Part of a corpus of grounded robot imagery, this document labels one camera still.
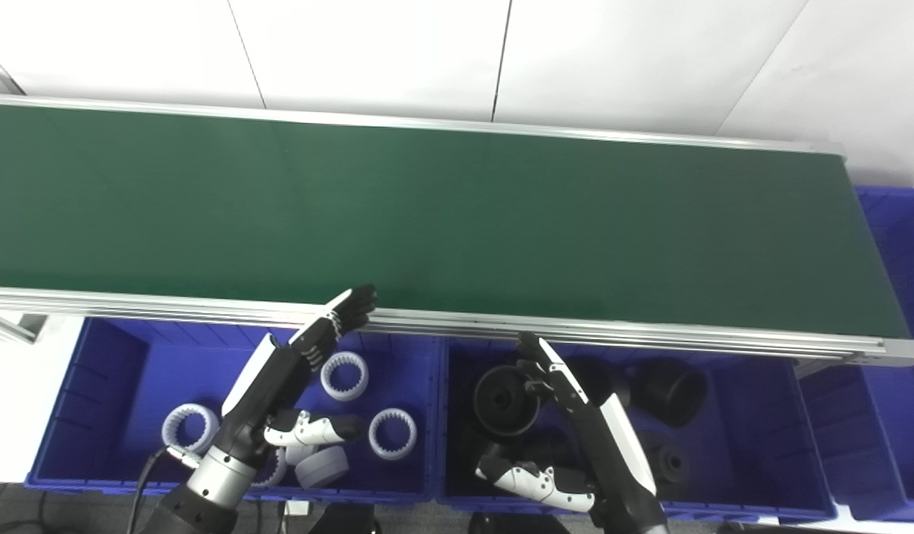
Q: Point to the green conveyor belt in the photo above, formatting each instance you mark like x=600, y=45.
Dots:
x=576, y=332
x=427, y=222

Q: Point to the black flanged hub part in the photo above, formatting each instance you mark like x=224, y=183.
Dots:
x=668, y=460
x=501, y=400
x=672, y=393

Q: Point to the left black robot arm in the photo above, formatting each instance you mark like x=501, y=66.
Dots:
x=205, y=489

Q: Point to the blue bin with white parts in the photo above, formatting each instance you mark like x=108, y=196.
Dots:
x=108, y=400

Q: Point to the white round disc part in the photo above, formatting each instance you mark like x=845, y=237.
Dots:
x=322, y=469

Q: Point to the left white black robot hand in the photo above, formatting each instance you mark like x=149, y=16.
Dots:
x=260, y=393

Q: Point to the empty blue bin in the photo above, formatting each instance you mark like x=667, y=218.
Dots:
x=895, y=415

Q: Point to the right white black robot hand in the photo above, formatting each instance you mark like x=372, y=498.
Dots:
x=624, y=460

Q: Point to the blue bin with black parts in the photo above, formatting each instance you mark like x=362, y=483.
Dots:
x=754, y=445

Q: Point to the grey metal housing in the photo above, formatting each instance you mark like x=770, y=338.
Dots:
x=1, y=83

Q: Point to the grey conveyor support bracket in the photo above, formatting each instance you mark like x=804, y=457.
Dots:
x=12, y=326

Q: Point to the black robot torso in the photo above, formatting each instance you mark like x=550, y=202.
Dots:
x=346, y=521

